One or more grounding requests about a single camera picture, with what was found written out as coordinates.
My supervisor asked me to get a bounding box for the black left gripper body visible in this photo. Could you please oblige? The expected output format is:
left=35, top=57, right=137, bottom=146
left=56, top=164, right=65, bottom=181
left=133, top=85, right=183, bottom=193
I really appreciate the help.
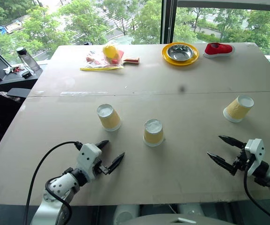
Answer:
left=94, top=159, right=110, bottom=175

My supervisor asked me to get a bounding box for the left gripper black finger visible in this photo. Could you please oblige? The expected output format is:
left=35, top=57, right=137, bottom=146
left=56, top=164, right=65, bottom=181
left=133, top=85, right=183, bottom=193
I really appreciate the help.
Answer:
left=95, top=140, right=110, bottom=149
left=107, top=152, right=125, bottom=175

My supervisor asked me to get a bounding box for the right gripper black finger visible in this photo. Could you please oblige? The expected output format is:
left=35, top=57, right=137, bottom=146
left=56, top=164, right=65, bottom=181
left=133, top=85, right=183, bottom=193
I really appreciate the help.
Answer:
left=218, top=135, right=247, bottom=149
left=206, top=151, right=238, bottom=177

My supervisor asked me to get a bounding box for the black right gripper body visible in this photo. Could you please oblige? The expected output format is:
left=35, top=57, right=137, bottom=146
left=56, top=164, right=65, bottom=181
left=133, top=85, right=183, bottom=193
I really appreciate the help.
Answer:
left=233, top=147, right=253, bottom=172

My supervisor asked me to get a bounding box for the yellow ribbed paper cup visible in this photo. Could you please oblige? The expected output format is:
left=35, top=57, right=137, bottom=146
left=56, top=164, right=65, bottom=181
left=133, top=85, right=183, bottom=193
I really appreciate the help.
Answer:
left=96, top=104, right=122, bottom=132
left=143, top=119, right=165, bottom=148
left=223, top=94, right=255, bottom=124

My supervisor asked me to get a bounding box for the white rounded cylinder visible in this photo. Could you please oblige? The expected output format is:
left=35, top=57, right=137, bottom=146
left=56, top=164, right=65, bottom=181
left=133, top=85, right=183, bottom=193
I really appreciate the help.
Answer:
left=113, top=204, right=140, bottom=225
left=178, top=203, right=205, bottom=219

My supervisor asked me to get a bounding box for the grey rounded robot chest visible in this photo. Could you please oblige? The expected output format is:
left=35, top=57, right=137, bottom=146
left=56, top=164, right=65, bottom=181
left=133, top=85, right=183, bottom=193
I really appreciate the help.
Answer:
left=124, top=213, right=240, bottom=225

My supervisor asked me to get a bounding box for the clear plastic zip bag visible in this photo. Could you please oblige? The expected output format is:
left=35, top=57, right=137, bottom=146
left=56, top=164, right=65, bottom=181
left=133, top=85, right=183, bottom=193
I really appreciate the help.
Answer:
left=79, top=50, right=126, bottom=72

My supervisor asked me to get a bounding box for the yellow toy ball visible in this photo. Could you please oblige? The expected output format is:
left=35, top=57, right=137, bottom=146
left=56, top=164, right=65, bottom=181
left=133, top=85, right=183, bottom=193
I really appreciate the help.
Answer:
left=102, top=44, right=119, bottom=60

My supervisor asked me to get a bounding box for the red canvas shoe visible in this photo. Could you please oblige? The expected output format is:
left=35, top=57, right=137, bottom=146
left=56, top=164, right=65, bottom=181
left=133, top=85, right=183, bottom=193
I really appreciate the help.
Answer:
left=203, top=42, right=236, bottom=59

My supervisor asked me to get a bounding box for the stainless steel bowl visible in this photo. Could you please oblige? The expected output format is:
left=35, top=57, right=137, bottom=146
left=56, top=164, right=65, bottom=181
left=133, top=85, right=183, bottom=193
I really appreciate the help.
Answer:
left=167, top=44, right=194, bottom=62

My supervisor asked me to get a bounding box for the yellow plastic plate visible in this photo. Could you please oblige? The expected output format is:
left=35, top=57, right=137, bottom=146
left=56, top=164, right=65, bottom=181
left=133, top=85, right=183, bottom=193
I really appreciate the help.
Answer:
left=161, top=42, right=200, bottom=67

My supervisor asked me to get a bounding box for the dark side desk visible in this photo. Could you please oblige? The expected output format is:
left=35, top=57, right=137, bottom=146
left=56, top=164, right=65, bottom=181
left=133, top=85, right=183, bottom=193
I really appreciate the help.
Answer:
left=0, top=63, right=48, bottom=94

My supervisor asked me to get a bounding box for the clear grey water bottle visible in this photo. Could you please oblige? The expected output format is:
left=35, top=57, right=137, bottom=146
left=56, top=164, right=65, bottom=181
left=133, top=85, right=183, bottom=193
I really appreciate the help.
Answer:
left=16, top=46, right=42, bottom=74

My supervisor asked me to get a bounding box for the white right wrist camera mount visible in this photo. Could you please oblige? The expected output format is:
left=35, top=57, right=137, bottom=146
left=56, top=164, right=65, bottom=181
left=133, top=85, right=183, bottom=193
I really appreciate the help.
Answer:
left=244, top=138, right=265, bottom=178

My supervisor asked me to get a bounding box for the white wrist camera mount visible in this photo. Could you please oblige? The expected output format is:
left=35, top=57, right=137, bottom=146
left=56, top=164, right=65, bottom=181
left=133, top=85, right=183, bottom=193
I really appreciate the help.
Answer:
left=244, top=138, right=265, bottom=178
left=76, top=143, right=102, bottom=181

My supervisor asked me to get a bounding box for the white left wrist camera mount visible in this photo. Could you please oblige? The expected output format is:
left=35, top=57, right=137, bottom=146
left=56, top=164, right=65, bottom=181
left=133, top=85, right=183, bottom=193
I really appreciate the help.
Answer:
left=76, top=143, right=102, bottom=181

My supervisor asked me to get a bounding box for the dark window frame post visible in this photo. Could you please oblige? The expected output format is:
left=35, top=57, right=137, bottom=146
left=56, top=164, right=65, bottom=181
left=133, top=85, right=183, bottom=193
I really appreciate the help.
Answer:
left=161, top=0, right=178, bottom=45

